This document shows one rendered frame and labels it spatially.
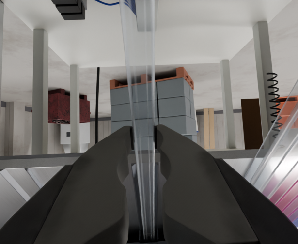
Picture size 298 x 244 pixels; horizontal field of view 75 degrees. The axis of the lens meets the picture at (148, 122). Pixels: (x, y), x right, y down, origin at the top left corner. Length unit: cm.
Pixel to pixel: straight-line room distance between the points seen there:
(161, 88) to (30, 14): 226
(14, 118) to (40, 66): 445
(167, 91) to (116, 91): 81
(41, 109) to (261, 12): 66
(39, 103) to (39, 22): 22
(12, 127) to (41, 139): 446
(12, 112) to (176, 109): 363
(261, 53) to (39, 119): 65
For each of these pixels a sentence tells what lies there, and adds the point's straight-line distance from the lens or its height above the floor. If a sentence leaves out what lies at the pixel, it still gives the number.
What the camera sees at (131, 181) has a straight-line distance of 19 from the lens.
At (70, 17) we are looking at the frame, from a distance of 51.
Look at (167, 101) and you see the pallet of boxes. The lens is 268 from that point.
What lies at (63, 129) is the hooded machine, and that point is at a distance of 624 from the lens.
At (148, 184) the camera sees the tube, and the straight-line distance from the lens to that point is 17.
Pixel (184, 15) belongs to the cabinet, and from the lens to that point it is 61.
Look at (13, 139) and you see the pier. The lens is 504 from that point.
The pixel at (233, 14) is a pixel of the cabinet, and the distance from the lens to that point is 65.
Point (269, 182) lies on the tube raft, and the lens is 21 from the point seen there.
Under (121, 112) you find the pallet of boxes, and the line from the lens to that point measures 295.
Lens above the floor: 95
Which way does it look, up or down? 5 degrees down
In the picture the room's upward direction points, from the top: 178 degrees clockwise
